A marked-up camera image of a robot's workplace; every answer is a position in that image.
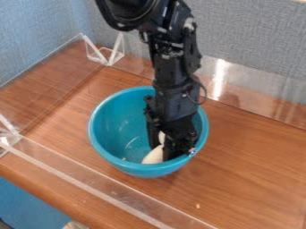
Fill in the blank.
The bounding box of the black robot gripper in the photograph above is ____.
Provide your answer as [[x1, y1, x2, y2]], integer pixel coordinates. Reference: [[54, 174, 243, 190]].
[[144, 79, 200, 161]]

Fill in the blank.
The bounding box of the white brown toy mushroom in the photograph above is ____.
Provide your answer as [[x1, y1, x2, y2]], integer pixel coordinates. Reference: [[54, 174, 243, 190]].
[[141, 131, 165, 165]]

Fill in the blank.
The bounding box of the blue plastic bowl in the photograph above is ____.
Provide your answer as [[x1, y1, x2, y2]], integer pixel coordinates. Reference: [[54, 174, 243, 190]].
[[86, 86, 209, 178]]

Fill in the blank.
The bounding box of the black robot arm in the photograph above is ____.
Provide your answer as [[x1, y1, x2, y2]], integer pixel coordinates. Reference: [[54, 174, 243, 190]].
[[94, 0, 204, 161]]

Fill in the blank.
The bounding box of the clear acrylic back barrier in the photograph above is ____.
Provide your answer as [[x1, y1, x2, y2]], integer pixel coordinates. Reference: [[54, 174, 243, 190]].
[[115, 32, 306, 131]]

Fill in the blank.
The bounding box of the clear acrylic barrier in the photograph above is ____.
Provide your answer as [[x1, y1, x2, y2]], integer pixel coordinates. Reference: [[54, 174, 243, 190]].
[[0, 33, 102, 134], [0, 136, 217, 229], [115, 32, 306, 131]]

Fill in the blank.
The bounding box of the clear acrylic front barrier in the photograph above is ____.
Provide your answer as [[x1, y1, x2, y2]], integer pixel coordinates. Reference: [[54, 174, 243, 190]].
[[0, 136, 217, 229]]

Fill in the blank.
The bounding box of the clear acrylic left barrier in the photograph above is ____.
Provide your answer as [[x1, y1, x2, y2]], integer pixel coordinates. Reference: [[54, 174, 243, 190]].
[[0, 33, 102, 134]]

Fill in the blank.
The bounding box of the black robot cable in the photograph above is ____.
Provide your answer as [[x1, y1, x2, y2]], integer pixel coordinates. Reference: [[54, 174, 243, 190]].
[[184, 75, 209, 106]]

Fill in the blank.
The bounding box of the clear acrylic corner bracket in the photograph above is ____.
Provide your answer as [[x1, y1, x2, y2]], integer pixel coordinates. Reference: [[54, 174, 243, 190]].
[[81, 32, 125, 66]]

